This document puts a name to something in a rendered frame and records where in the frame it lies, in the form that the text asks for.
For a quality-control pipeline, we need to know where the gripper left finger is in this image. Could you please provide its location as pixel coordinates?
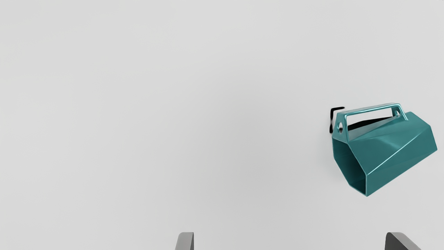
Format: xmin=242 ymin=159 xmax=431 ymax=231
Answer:
xmin=175 ymin=232 xmax=195 ymax=250

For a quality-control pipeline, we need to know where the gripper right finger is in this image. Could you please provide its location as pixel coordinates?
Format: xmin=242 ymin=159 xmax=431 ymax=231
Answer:
xmin=385 ymin=232 xmax=422 ymax=250

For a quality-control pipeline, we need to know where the teal faceted mug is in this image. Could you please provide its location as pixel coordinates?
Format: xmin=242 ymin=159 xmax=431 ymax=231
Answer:
xmin=331 ymin=102 xmax=438 ymax=197

